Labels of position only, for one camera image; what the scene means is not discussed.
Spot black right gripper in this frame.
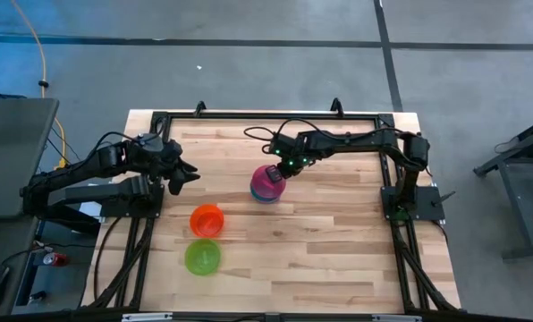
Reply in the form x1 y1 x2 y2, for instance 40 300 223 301
266 154 315 183

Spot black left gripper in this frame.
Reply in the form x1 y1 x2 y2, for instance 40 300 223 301
157 139 202 196

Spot pink plastic bowl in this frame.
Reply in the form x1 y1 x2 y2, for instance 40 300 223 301
250 164 288 201

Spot teal plastic bowl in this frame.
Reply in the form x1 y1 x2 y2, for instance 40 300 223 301
250 186 286 205

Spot orange plastic bowl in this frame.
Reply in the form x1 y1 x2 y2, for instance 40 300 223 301
189 203 225 238

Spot green plastic bowl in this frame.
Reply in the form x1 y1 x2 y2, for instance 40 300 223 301
184 238 223 276

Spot white box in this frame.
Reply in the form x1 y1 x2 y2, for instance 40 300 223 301
78 200 105 223

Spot black flat bar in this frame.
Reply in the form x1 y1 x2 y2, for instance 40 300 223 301
38 203 102 237

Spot red drink can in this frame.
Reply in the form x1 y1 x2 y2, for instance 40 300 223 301
42 252 70 268

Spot grey desk top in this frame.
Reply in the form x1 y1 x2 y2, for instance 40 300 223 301
0 97 60 220

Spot dark metal cart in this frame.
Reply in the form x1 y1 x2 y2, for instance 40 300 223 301
473 114 533 261

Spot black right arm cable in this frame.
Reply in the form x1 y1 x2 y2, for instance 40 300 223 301
242 117 303 156

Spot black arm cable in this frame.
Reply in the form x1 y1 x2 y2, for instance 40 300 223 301
242 117 303 156
89 131 139 157

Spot black aluminium table frame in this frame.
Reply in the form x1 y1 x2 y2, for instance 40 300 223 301
80 109 462 317

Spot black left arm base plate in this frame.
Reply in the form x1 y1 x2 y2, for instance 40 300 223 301
99 182 165 219

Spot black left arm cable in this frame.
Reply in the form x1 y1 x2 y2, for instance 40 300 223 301
89 131 139 157

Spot black floor cable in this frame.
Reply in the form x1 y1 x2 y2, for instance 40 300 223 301
92 216 124 301

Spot thin black desk cables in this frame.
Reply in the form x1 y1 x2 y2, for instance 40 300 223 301
46 127 82 169

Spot silver metal bracket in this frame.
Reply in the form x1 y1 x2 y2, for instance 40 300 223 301
122 312 173 322
372 314 422 322

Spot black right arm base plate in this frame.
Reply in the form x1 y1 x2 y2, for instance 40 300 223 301
381 185 446 221

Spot yellow extension cable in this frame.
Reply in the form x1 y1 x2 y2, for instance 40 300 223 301
10 0 71 170

